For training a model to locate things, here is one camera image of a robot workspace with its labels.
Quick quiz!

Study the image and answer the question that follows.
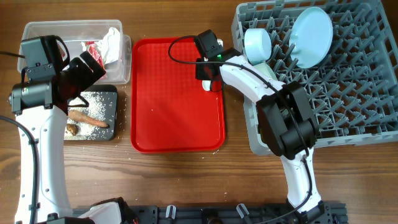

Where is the brown carrot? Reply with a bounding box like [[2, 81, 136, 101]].
[[68, 110, 108, 128]]

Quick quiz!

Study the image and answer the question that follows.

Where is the light blue plate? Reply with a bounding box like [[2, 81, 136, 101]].
[[289, 7, 333, 68]]

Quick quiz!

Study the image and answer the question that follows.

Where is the white plastic spoon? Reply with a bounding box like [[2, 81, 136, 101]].
[[202, 80, 212, 91]]

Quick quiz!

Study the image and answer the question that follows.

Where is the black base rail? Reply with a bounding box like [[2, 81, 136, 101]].
[[130, 202, 348, 224]]

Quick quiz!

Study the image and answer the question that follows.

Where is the grey dishwasher rack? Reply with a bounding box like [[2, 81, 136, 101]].
[[231, 1, 397, 147]]

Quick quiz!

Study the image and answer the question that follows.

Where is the black plastic tray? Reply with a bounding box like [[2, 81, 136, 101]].
[[64, 85, 118, 141]]

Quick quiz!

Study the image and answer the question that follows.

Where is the clear plastic bin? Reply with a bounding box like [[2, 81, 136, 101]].
[[22, 19, 132, 85]]

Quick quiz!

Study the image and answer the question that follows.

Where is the white tissue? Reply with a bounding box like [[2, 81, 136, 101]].
[[94, 27, 121, 65]]

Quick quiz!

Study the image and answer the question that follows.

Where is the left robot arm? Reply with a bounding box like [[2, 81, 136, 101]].
[[9, 35, 139, 223]]

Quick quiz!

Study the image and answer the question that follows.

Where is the red serving tray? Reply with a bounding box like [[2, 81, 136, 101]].
[[130, 38, 226, 154]]

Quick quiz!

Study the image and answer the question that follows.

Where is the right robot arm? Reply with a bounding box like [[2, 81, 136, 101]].
[[193, 30, 322, 223]]

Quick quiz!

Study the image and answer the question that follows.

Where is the white rice pile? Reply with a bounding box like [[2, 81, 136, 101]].
[[64, 91, 117, 141]]

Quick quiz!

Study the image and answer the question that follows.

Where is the brown food scrap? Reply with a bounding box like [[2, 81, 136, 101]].
[[66, 123, 79, 136]]

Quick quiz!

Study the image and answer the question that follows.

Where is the green bowl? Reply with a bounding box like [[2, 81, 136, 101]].
[[254, 62, 277, 80]]

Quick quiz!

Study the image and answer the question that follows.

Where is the red snack wrapper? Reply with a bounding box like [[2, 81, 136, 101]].
[[82, 41, 104, 68]]

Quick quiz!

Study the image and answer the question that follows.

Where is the white bowl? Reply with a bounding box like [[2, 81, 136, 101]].
[[244, 28, 272, 65]]

